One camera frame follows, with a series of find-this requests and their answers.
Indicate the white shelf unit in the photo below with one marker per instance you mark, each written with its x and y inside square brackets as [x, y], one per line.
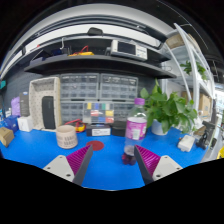
[195, 66]

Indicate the dark grey desk shelf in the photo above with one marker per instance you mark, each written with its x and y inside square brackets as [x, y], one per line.
[100, 65]

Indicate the clear bottle with purple label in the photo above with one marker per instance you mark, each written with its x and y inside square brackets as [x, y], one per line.
[135, 128]

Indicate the black rectangular speaker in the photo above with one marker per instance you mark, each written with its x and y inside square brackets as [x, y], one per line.
[48, 113]

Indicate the small white box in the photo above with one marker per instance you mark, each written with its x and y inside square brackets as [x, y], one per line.
[25, 124]

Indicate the blue box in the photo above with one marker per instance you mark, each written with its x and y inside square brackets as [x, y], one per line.
[11, 123]

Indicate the white oscilloscope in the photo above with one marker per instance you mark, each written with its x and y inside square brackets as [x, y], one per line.
[128, 49]

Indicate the grey parts drawer cabinet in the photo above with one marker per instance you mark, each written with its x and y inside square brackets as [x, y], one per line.
[118, 87]
[79, 86]
[71, 111]
[123, 111]

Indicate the flat round red coaster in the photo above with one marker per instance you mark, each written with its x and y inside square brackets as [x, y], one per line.
[95, 145]

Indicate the black box with white label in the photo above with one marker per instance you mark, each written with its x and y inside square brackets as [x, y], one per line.
[98, 130]

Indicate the purple bag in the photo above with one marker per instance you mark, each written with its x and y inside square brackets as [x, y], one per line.
[15, 106]

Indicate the beige patterned cup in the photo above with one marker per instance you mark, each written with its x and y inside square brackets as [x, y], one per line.
[66, 136]

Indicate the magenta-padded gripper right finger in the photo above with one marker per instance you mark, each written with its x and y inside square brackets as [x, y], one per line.
[163, 166]

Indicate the small cardboard box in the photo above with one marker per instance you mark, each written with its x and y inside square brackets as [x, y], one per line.
[6, 136]

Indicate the green potted plant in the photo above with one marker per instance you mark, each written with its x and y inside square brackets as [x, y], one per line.
[170, 108]

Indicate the dark grey box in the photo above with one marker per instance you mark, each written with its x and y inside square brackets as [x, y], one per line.
[24, 104]

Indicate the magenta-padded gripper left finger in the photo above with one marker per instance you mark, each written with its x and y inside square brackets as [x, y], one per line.
[63, 166]

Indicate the small black box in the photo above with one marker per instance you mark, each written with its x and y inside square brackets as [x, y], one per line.
[118, 129]

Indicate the black desk device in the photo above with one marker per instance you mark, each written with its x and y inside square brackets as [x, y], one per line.
[204, 136]

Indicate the black rounded device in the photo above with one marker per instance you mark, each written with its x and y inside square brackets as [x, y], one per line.
[95, 32]

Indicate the white power adapter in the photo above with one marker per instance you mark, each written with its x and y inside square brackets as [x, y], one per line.
[186, 143]

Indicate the yellow multimeter with red leads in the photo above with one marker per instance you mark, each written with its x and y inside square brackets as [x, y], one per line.
[79, 126]

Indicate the white perforated basket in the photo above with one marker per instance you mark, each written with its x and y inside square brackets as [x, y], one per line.
[36, 100]

